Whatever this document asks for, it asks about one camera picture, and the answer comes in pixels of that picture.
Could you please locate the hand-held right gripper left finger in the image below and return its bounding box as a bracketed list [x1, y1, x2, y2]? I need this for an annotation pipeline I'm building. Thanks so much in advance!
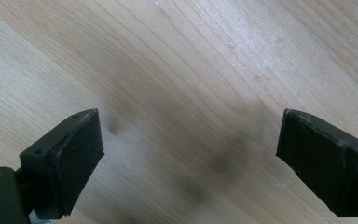
[19, 107, 105, 220]

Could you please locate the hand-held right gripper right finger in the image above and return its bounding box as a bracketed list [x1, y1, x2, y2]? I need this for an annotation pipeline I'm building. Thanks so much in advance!
[275, 108, 358, 218]

